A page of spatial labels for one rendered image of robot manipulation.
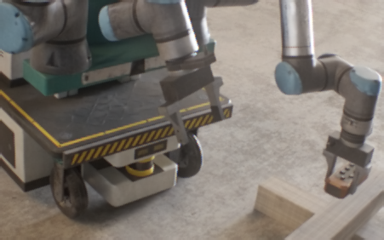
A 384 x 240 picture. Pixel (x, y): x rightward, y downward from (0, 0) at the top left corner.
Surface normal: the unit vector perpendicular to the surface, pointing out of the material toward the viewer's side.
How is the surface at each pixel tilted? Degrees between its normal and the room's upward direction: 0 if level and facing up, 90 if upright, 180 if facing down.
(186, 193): 0
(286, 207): 90
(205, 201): 0
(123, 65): 90
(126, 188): 90
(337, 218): 0
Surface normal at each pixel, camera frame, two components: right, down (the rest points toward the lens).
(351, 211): 0.11, -0.88
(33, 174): 0.65, 0.41
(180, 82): 0.71, 0.00
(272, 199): -0.64, 0.29
